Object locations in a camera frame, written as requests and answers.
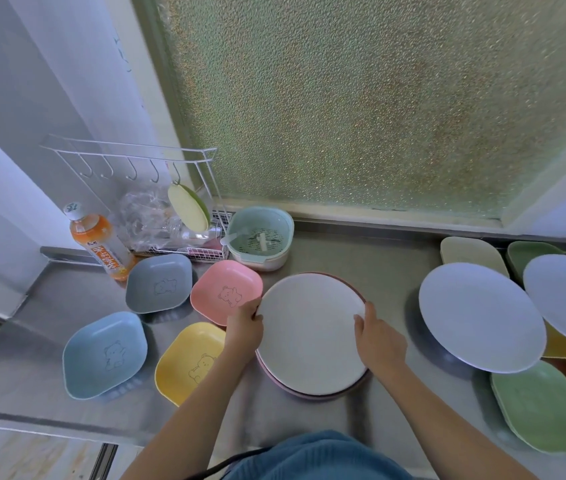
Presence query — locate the person's right hand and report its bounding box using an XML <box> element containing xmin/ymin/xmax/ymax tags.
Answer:
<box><xmin>352</xmin><ymin>301</ymin><xmax>409</xmax><ymax>379</ymax></box>

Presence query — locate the person's left hand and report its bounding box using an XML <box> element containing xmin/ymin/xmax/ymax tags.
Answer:
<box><xmin>222</xmin><ymin>298</ymin><xmax>265</xmax><ymax>366</ymax></box>

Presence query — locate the white round plate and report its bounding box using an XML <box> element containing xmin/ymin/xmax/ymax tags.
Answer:
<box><xmin>255</xmin><ymin>274</ymin><xmax>370</xmax><ymax>396</ymax></box>

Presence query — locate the person's right forearm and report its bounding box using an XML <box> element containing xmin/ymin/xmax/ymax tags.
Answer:
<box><xmin>370</xmin><ymin>364</ymin><xmax>532</xmax><ymax>480</ymax></box>

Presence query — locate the person's left forearm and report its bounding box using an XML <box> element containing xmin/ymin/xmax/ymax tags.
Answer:
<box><xmin>133</xmin><ymin>353</ymin><xmax>260</xmax><ymax>480</ymax></box>

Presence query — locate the pink square bear dish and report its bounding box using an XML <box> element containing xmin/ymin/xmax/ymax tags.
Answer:
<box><xmin>190</xmin><ymin>260</ymin><xmax>264</xmax><ymax>327</ymax></box>

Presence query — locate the white basin under strainer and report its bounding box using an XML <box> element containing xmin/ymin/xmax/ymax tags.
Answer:
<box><xmin>227</xmin><ymin>240</ymin><xmax>294</xmax><ymax>273</ymax></box>

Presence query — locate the pink round plate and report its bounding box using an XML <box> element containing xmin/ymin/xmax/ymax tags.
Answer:
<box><xmin>254</xmin><ymin>271</ymin><xmax>374</xmax><ymax>402</ymax></box>

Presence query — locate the green strainer basket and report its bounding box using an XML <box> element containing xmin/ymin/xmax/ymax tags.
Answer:
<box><xmin>225</xmin><ymin>206</ymin><xmax>296</xmax><ymax>260</ymax></box>

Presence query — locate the yellow square bear dish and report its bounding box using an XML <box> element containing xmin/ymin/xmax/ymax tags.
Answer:
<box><xmin>154</xmin><ymin>322</ymin><xmax>228</xmax><ymax>408</ymax></box>

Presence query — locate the grey square bear dish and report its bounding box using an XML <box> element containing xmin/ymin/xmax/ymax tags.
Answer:
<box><xmin>125</xmin><ymin>253</ymin><xmax>194</xmax><ymax>315</ymax></box>

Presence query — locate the green yellow oval sponge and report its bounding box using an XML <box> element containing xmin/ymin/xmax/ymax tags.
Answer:
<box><xmin>167</xmin><ymin>182</ymin><xmax>212</xmax><ymax>234</ymax></box>

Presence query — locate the beige square dish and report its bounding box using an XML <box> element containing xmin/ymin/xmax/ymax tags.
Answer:
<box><xmin>439</xmin><ymin>236</ymin><xmax>511</xmax><ymax>280</ymax></box>

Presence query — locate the person's blue clothing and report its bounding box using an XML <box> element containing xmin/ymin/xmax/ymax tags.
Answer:
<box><xmin>207</xmin><ymin>430</ymin><xmax>440</xmax><ymax>480</ymax></box>

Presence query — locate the clear plastic bag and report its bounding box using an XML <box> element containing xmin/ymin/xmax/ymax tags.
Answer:
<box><xmin>117</xmin><ymin>191</ymin><xmax>225</xmax><ymax>253</ymax></box>

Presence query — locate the light blue square bear dish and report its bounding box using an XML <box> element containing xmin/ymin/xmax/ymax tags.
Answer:
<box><xmin>62</xmin><ymin>311</ymin><xmax>149</xmax><ymax>401</ymax></box>

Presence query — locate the orange drink bottle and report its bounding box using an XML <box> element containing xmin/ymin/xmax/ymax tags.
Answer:
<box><xmin>63</xmin><ymin>202</ymin><xmax>137</xmax><ymax>282</ymax></box>

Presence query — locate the green square dish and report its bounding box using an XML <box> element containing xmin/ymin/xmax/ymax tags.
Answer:
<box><xmin>506</xmin><ymin>241</ymin><xmax>566</xmax><ymax>286</ymax></box>
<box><xmin>490</xmin><ymin>360</ymin><xmax>566</xmax><ymax>455</ymax></box>

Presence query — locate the frosted glass window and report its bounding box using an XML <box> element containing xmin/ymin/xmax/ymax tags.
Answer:
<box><xmin>130</xmin><ymin>0</ymin><xmax>566</xmax><ymax>230</ymax></box>

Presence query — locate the black strap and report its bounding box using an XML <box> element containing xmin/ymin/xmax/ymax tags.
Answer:
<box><xmin>207</xmin><ymin>446</ymin><xmax>275</xmax><ymax>480</ymax></box>

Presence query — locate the white wire hook rack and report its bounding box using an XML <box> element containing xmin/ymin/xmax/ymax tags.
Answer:
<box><xmin>39</xmin><ymin>134</ymin><xmax>232</xmax><ymax>264</ymax></box>

